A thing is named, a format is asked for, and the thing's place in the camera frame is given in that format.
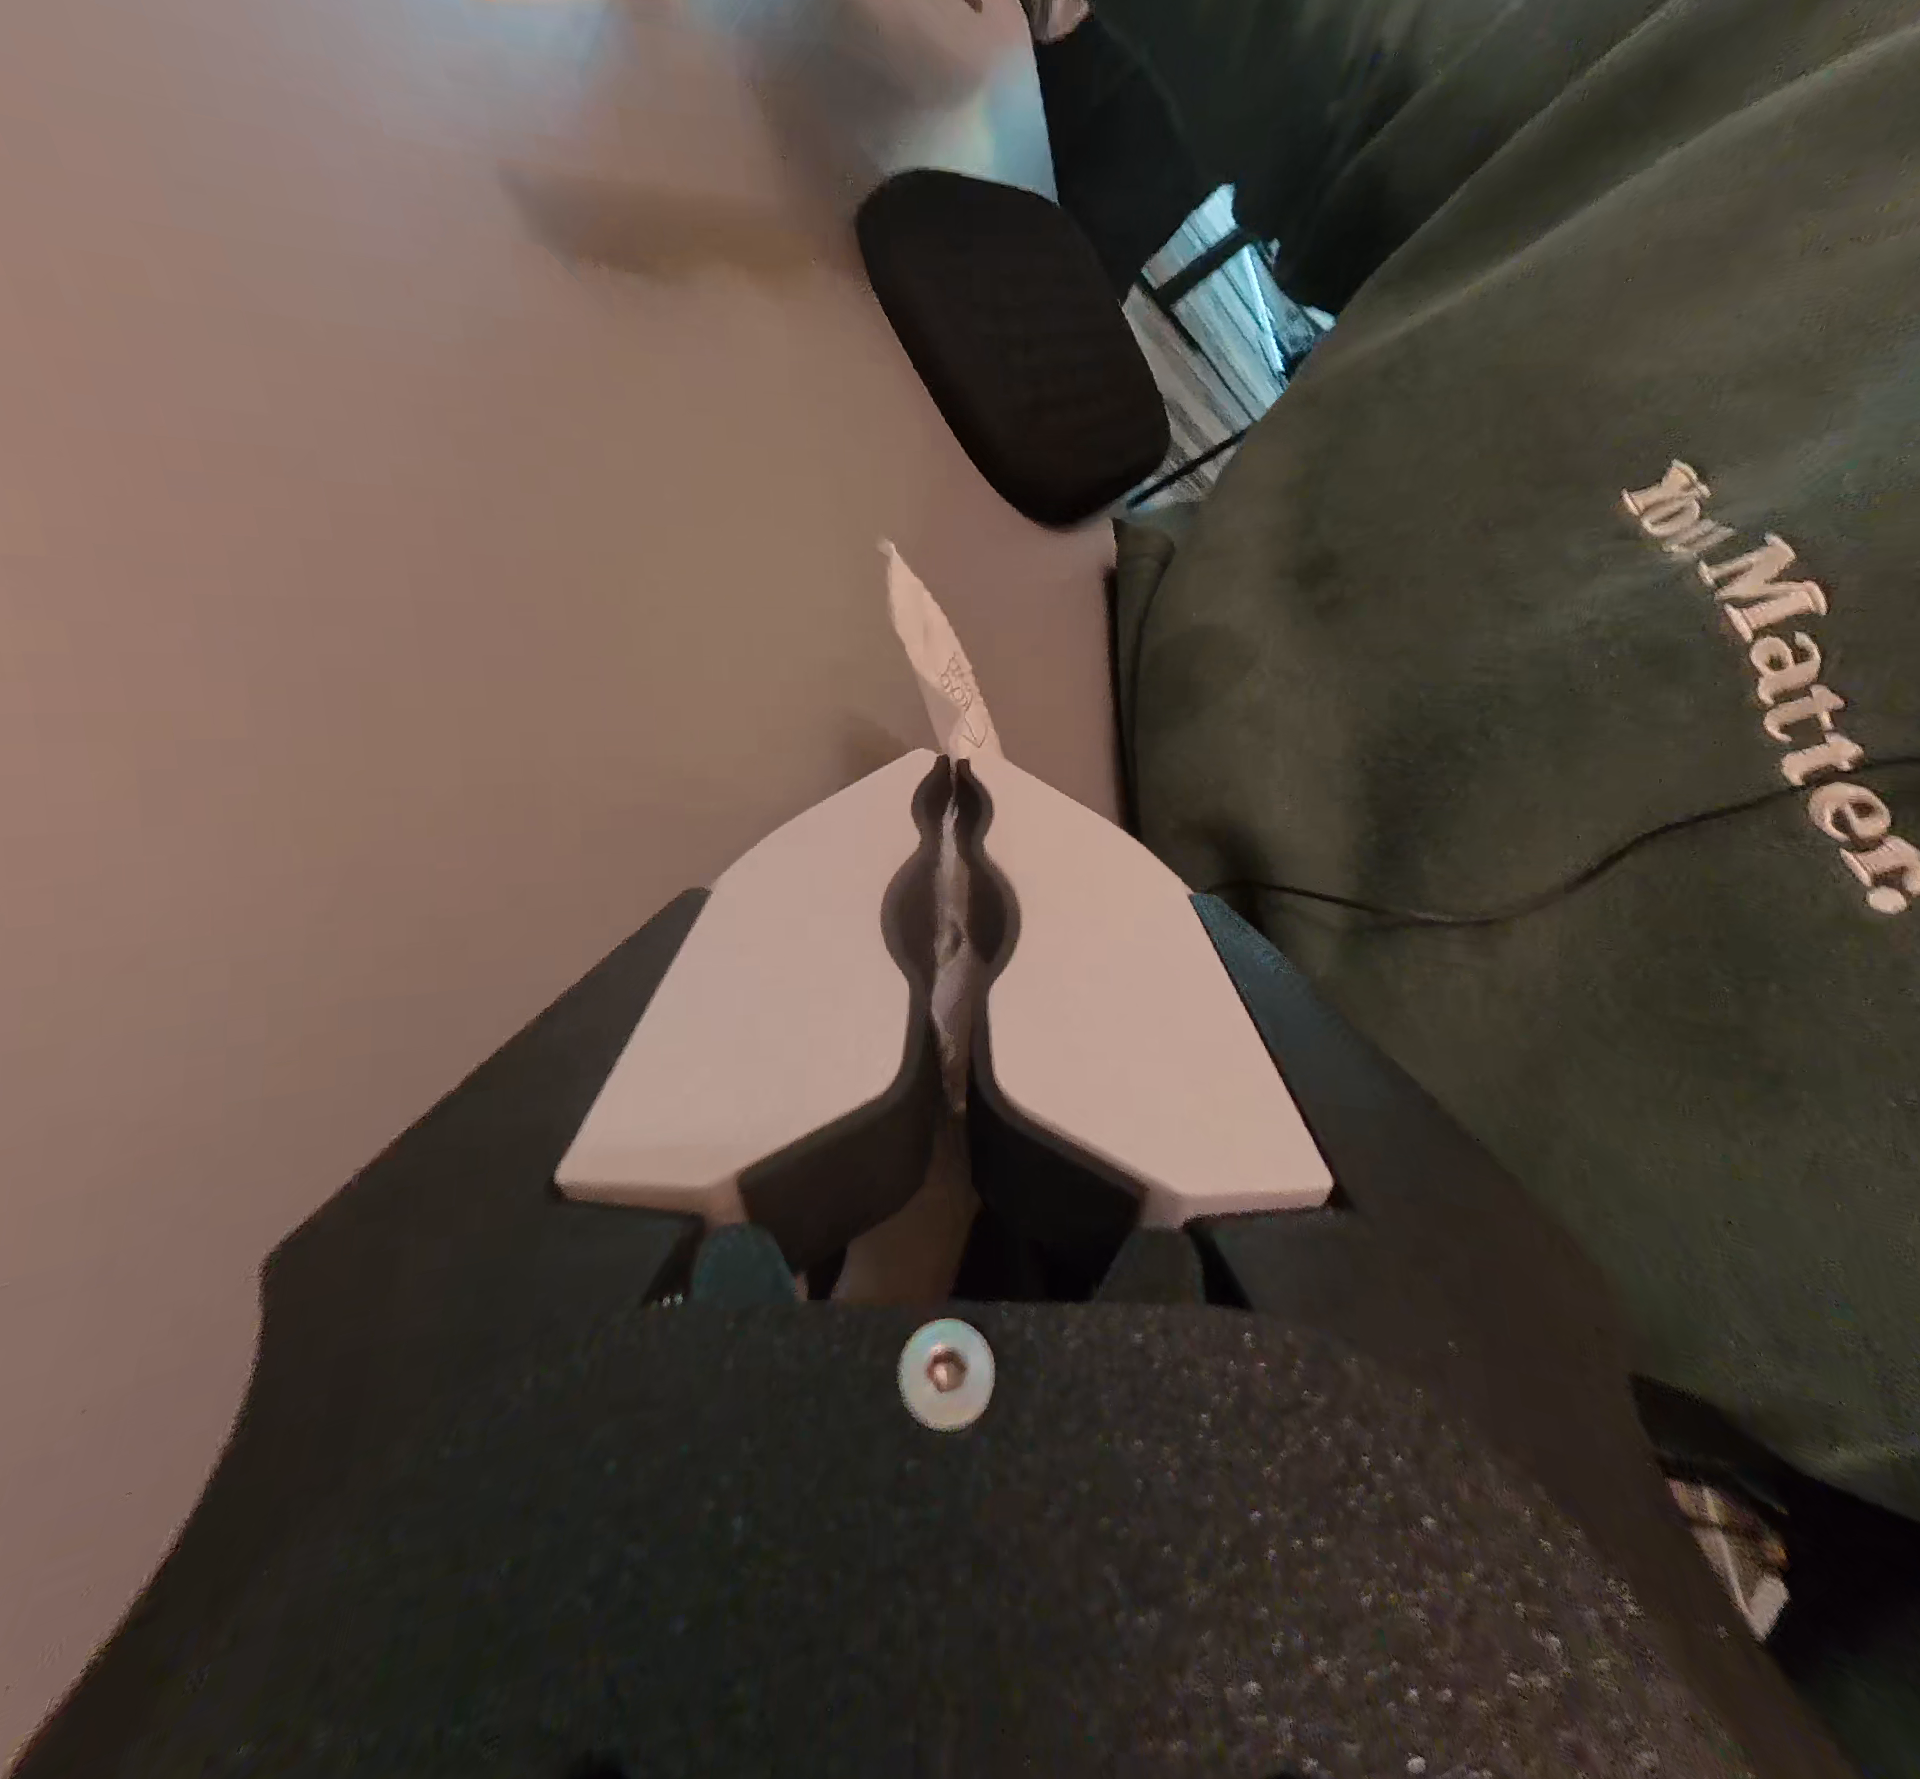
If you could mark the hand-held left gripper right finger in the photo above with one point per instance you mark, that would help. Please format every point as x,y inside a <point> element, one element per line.
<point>1142,1031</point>

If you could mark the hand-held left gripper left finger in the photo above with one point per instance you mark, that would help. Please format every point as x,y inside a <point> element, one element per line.
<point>750,1031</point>

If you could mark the small brick-print paper bag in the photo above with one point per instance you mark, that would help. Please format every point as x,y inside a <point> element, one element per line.
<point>939,655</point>

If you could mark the person's right forearm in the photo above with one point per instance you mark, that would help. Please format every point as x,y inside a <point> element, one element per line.
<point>1321,38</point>

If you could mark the grey desk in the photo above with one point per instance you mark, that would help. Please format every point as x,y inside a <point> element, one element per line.
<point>374,608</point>

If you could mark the black chair armrest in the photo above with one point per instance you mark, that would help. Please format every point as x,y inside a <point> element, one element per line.
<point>1020,339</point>

